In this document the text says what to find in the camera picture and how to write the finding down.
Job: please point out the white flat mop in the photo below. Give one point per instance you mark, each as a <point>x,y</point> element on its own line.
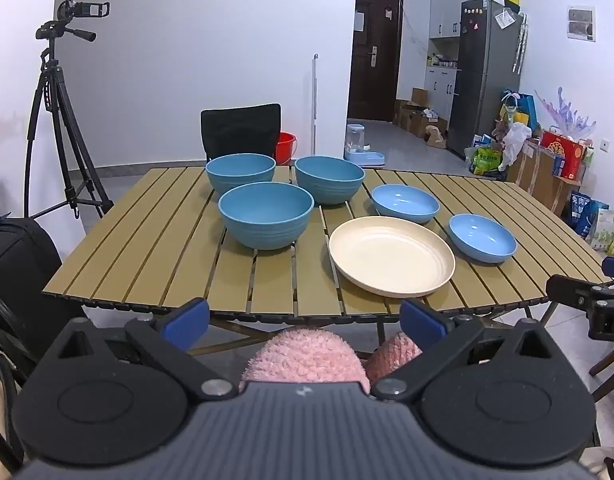
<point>314,110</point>

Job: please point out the red gift box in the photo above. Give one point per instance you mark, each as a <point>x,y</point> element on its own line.
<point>562,152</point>

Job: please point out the blue gift bag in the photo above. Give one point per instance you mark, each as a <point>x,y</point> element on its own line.
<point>527,107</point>

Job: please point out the large cardboard box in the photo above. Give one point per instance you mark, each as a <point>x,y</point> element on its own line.
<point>537,175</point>

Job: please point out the purple paper decoration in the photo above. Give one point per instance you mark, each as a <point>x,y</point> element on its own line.
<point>567,115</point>

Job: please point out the wooden furniture leg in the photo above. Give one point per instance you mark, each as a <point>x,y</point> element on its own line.
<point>609,360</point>

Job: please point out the grey refrigerator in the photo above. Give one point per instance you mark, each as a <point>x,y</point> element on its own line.
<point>479,85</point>

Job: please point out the white cabinet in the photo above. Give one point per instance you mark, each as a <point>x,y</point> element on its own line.
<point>452,5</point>
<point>439,92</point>

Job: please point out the brown cardboard cat scratcher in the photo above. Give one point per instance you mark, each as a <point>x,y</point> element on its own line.
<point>436,137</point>

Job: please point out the red plastic bucket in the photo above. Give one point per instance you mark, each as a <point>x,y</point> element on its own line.
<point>286,147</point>

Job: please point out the blue pet food bag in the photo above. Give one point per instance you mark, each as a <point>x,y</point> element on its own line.
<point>584,212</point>

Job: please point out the green pet food bag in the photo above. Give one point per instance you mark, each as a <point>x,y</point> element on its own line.
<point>487,160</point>

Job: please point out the person's right leg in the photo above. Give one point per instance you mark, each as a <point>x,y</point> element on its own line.
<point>394,355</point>

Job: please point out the dark brown door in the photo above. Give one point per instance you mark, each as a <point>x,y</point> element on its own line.
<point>374,85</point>

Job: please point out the blue pet water dispenser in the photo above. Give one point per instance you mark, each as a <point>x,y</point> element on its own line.
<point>357,142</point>

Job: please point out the black camera tripod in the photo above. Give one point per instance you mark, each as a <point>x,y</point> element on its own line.
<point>54,31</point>

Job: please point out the black folding chair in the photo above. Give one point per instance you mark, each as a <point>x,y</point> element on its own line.
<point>239,130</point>

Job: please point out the large cream plate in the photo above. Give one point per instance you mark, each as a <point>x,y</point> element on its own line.
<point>387,260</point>

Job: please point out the white electrical panel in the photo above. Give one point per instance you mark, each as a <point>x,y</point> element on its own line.
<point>582,23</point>

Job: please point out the white lower cabinet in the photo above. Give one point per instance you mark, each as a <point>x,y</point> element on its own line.
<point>439,92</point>

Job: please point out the small cardboard box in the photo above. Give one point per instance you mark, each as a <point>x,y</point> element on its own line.
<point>420,96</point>

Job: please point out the white upper cabinet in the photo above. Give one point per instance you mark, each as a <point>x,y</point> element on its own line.
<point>452,5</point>

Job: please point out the black suitcase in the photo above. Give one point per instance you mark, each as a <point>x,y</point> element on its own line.
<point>17,270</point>

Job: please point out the small blue shallow plate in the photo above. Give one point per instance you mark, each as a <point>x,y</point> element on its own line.
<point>404,202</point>
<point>482,240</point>

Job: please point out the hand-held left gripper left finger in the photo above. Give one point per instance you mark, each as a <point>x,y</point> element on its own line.
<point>187,322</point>

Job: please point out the white and green bag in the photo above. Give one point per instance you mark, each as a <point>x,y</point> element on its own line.
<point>604,230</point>

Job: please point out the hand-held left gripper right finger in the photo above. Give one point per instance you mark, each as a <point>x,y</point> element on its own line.
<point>422,322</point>

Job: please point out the white plastic bag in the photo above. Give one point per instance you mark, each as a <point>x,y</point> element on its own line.
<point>514,142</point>

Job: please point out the open cardboard box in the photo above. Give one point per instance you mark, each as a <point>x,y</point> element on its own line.
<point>407,115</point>
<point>427,125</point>

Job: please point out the large blue ribbed bowl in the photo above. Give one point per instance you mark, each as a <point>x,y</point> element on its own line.
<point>264,230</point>
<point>237,172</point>
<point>329,187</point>

